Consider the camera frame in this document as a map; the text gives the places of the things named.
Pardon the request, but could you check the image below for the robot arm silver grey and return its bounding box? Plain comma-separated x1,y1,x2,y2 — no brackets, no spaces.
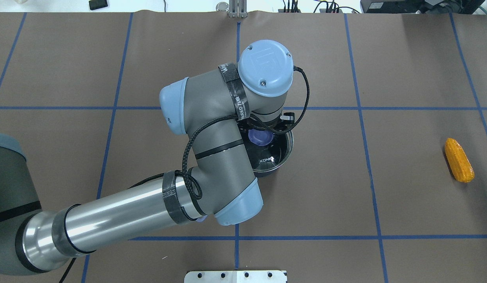
0,39,299,276

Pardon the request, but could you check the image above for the dark blue saucepan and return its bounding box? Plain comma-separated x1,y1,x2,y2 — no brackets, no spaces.
196,165,285,222

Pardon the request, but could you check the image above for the yellow toy corn cob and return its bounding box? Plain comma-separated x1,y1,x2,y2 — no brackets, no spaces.
444,138,475,183

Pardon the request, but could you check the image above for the white pedestal column with base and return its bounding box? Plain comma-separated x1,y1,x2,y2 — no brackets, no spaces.
184,270,288,283

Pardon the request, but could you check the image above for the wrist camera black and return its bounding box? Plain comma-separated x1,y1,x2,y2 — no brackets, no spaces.
237,112,295,134

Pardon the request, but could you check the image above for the black orange usb hub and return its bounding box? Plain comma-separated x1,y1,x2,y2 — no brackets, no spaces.
278,0,342,14

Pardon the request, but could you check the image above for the aluminium frame post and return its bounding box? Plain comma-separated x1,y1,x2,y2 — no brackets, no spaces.
228,0,248,18

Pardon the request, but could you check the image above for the small metal cylinder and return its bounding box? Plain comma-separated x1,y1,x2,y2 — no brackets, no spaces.
216,2,229,11

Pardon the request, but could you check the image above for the glass pot lid blue knob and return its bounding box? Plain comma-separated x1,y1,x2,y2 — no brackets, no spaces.
240,129,294,172

